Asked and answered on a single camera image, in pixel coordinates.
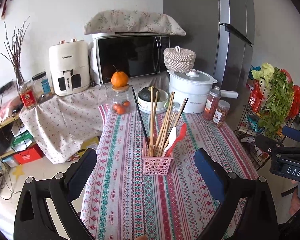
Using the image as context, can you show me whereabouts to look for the red plastic spoon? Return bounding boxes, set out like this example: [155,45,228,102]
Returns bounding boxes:
[165,123,187,157]

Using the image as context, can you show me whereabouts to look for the person's right hand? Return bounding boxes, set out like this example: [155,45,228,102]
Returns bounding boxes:
[289,180,300,216]

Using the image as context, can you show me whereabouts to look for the yellow cardboard box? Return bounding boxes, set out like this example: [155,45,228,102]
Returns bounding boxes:
[68,137,100,161]

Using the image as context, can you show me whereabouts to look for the red box on floor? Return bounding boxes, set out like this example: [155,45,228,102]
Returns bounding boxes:
[13,144,44,165]

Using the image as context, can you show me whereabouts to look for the floral white cloth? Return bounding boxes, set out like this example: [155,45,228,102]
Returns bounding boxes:
[18,74,171,165]

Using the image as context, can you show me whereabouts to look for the green leafy vegetables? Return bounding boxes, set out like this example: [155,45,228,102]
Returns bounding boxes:
[249,63,300,139]

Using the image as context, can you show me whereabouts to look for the white plastic spoon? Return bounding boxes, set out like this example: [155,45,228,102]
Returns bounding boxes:
[162,127,177,157]

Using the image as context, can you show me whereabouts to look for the pink perforated utensil holder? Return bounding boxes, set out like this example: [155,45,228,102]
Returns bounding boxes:
[141,139,173,176]

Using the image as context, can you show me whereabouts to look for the jar of dried fruit rings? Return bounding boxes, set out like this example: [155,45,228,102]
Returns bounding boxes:
[212,100,230,127]

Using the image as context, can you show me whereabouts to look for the patterned striped tablecloth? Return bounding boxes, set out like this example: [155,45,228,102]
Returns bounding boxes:
[81,107,257,239]

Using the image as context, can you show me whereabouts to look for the jar of red dried fruit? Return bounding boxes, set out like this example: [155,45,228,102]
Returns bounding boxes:
[203,86,221,121]

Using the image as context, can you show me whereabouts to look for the black chopstick right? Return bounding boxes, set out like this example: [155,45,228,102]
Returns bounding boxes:
[162,97,189,151]

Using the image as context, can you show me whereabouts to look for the black chopstick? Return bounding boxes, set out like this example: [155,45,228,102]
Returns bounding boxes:
[162,97,189,151]
[132,87,149,146]

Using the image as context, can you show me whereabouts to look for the black chopstick left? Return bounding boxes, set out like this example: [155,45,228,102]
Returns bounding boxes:
[132,87,149,146]

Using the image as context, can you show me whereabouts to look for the glass jar with wooden lid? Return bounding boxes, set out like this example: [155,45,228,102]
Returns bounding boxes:
[109,85,135,115]

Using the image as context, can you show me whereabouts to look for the white electric cooking pot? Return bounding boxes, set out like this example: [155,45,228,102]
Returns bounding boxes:
[167,68,239,114]

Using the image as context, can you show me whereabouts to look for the clear container with blue label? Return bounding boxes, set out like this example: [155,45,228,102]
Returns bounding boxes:
[32,72,52,102]

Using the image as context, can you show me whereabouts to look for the red packet jar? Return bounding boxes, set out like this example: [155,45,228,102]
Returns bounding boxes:
[19,80,37,109]

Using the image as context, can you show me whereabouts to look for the large orange with stem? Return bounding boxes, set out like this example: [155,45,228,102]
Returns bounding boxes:
[111,66,129,88]

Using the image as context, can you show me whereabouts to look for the dark green pumpkin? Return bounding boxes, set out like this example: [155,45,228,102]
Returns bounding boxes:
[138,86,160,102]

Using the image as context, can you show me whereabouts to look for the cream air fryer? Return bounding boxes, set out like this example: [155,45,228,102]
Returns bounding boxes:
[49,39,90,96]

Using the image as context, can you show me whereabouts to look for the woven lidded basket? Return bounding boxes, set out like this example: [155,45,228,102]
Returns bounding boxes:
[164,46,196,73]

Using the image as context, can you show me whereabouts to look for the black microwave oven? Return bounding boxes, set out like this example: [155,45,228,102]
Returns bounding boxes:
[90,33,170,85]

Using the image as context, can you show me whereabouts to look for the dried twig branches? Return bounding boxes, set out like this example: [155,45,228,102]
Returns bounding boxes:
[0,17,30,88]

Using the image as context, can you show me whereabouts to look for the grey refrigerator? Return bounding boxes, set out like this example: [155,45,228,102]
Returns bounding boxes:
[163,0,255,129]

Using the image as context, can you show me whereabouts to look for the floral cover on microwave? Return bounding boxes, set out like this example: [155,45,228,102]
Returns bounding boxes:
[84,10,186,36]

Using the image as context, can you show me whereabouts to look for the black wire storage rack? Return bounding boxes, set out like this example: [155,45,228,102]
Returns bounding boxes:
[234,79,300,171]

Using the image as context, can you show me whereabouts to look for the white bowl with green handle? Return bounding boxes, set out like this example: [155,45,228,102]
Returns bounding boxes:
[137,89,170,114]

